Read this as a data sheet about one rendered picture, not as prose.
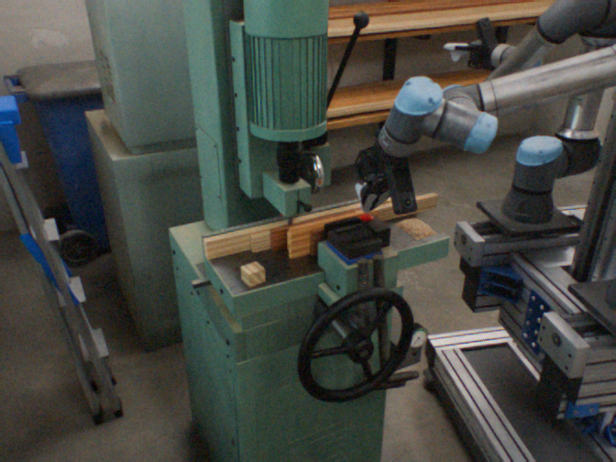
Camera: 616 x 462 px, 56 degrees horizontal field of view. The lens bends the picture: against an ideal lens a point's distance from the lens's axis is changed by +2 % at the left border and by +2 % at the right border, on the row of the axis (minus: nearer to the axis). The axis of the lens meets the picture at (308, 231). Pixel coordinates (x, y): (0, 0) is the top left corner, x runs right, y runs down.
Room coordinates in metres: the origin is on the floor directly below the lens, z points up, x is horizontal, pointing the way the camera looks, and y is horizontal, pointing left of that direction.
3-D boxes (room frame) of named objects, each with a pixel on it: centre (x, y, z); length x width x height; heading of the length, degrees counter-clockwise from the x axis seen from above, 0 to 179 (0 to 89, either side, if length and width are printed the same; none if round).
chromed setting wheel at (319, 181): (1.45, -0.01, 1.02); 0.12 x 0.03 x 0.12; 27
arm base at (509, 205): (1.61, -0.68, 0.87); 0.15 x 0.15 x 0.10
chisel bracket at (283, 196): (1.30, 0.05, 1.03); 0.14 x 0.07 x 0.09; 27
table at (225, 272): (1.22, -0.08, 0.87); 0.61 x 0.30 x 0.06; 117
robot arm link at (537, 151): (1.62, -0.69, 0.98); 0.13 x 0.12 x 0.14; 116
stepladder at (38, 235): (1.62, 0.85, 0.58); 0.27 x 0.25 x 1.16; 116
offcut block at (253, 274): (1.10, 0.12, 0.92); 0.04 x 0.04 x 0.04; 35
